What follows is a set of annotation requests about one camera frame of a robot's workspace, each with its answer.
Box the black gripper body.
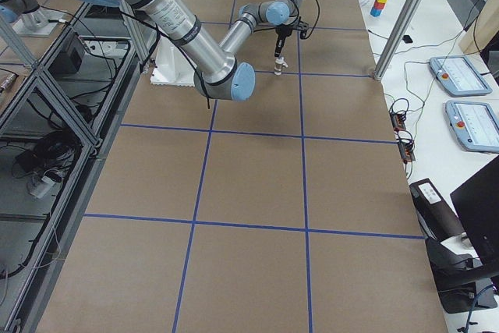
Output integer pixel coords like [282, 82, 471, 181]
[274, 20, 311, 58]

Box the white PPR valve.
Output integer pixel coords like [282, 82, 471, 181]
[274, 56, 288, 76]

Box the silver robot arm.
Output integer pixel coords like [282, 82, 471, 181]
[80, 0, 303, 101]

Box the blue block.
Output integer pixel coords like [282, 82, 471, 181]
[370, 7, 382, 17]

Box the red block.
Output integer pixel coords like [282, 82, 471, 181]
[373, 1, 385, 11]

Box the small black box device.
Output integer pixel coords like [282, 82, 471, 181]
[402, 35, 413, 44]

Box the upper blue teach pendant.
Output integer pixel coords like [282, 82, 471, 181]
[430, 55, 492, 97]

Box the blue teach pendant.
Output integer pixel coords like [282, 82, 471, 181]
[444, 100, 498, 154]
[430, 55, 492, 97]

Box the brown paper table cover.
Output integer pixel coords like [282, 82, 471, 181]
[37, 0, 447, 332]

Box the lower blue teach pendant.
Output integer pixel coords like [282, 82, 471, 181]
[444, 100, 498, 154]

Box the black monitor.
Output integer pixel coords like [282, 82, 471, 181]
[451, 158, 498, 264]

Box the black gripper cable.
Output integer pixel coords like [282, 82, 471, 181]
[296, 0, 321, 34]

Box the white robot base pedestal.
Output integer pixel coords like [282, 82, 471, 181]
[150, 37, 194, 87]

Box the aluminium frame post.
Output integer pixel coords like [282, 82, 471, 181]
[373, 0, 422, 81]

